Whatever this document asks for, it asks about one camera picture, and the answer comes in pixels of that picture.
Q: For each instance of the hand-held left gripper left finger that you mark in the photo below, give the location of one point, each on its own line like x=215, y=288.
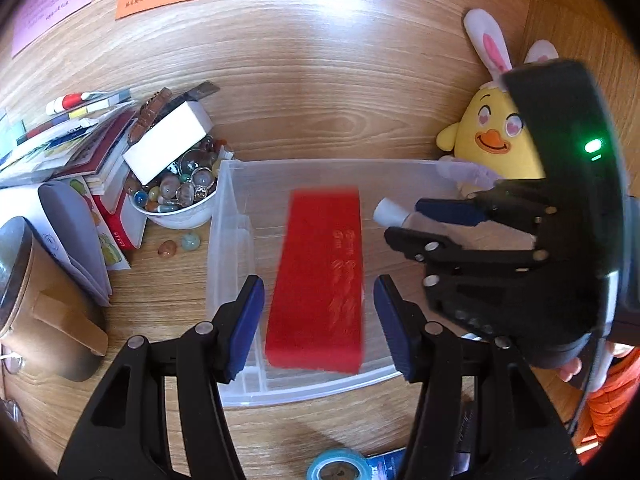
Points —
x=247, y=325

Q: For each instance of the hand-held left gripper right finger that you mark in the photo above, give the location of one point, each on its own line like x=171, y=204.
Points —
x=395, y=330

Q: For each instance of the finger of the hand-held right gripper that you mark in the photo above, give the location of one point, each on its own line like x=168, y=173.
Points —
x=415, y=242
x=450, y=210

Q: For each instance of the translucent bottle white cap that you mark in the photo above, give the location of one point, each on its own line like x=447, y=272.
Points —
x=386, y=210

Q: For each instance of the clear plastic storage bin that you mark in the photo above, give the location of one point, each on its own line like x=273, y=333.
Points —
x=235, y=260

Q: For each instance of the long red box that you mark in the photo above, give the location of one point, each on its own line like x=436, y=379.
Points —
x=315, y=285

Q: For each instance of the person's right hand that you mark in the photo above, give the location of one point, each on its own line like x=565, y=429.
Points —
x=570, y=371

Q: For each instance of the yellow chick plush toy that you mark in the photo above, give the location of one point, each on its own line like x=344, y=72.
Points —
x=495, y=120

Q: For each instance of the pale green polished stone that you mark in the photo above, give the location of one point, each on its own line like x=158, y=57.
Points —
x=191, y=242

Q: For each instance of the orange polished stone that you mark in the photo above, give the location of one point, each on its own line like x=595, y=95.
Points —
x=167, y=249

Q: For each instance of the white ceramic bowl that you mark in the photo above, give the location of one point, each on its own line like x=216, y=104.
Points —
x=175, y=217

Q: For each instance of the blue packet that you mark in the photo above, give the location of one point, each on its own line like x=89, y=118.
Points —
x=387, y=465

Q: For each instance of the blue tape roll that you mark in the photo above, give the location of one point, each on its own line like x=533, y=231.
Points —
x=320, y=465

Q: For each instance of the fruit print booklet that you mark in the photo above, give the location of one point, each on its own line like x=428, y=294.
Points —
x=107, y=247

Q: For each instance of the red spine book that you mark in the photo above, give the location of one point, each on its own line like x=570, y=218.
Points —
x=120, y=225

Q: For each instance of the white rectangular box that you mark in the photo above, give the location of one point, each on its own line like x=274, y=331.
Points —
x=165, y=142

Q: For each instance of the grey glasses case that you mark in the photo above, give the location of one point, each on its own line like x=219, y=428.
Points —
x=70, y=230

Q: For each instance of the dark grey card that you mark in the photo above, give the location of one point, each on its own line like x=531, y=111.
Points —
x=204, y=91

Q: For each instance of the stack of paper booklets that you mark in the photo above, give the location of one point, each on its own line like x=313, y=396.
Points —
x=60, y=145

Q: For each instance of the red white marker pen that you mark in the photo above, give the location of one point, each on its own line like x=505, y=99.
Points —
x=70, y=101

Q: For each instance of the pale pink paper note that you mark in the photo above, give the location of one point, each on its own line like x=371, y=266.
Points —
x=50, y=0

